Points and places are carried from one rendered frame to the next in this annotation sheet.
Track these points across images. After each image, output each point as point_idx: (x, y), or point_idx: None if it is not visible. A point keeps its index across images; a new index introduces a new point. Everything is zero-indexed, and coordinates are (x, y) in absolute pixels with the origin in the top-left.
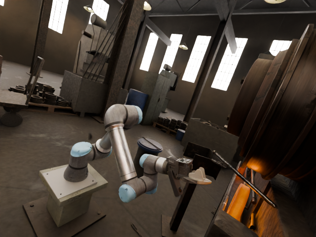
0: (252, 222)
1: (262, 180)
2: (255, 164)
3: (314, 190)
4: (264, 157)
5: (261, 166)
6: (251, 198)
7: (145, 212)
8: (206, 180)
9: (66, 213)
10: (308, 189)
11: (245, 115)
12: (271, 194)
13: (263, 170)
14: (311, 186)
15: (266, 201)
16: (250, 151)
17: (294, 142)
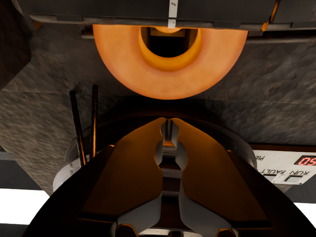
0: (94, 39)
1: (261, 80)
2: (88, 146)
3: (107, 103)
4: (74, 153)
5: (87, 142)
6: (253, 31)
7: None
8: (169, 139)
9: None
10: (121, 99)
11: None
12: (117, 92)
13: (98, 133)
14: (118, 103)
15: (92, 89)
16: (59, 169)
17: (68, 157)
